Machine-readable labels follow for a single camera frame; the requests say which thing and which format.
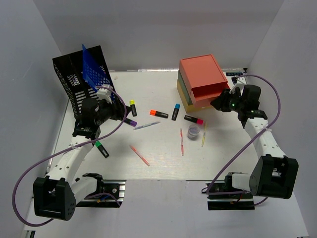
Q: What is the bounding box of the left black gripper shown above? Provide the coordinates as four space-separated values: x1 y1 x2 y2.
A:
95 97 132 126

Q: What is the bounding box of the yellow thin pen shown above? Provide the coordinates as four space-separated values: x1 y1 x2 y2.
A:
201 121 208 147

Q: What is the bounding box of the blue cap black highlighter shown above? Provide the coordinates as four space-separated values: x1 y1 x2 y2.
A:
171 104 180 121

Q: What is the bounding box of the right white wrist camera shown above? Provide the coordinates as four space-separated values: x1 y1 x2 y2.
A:
230 75 247 94

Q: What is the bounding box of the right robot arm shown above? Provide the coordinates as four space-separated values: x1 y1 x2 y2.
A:
211 85 299 199

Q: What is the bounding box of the orange thin pen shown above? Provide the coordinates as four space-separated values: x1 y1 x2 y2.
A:
129 145 150 167

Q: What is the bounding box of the blue plastic folder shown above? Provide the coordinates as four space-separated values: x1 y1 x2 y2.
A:
82 44 115 103

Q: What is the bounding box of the pink cap black highlighter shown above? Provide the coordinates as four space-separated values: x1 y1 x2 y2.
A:
184 115 204 125

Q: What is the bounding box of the orange cap black highlighter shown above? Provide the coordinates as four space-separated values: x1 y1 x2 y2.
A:
150 110 168 119

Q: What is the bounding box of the yellow bottom drawer box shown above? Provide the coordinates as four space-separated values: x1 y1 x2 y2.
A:
176 82 213 112

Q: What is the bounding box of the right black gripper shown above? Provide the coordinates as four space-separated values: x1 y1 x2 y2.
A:
210 88 245 113

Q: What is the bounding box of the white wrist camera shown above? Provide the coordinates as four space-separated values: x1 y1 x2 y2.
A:
230 75 247 94
96 84 113 104

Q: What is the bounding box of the small clear glitter jar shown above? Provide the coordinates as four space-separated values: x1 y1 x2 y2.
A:
187 124 200 140

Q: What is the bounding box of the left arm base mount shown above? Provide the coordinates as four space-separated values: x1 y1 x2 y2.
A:
75 173 126 208

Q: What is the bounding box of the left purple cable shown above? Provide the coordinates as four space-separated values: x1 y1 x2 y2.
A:
11 86 128 227

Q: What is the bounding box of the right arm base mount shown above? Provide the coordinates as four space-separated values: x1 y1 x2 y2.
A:
201 173 255 211

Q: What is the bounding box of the blue thin pen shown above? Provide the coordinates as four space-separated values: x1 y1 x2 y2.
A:
134 121 160 130

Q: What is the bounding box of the purple cap black highlighter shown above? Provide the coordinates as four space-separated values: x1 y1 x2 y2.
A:
124 118 137 127

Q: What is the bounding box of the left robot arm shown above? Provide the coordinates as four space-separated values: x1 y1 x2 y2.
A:
33 98 131 221

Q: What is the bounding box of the pink thin pen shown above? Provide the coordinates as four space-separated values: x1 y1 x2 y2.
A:
180 129 184 156

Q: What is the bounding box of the yellow cap black highlighter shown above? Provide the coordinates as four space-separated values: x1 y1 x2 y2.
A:
129 100 137 117

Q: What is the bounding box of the salmon top drawer box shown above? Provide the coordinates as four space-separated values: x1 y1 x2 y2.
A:
179 54 230 108

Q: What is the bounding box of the black mesh file organizer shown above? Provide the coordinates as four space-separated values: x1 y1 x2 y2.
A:
52 45 119 124

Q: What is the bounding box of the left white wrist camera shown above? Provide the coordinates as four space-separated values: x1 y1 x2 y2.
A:
96 84 113 104

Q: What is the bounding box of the green cap black highlighter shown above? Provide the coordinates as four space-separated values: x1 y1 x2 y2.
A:
95 141 109 158

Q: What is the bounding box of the green drawer box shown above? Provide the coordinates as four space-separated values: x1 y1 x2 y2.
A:
177 71 193 105

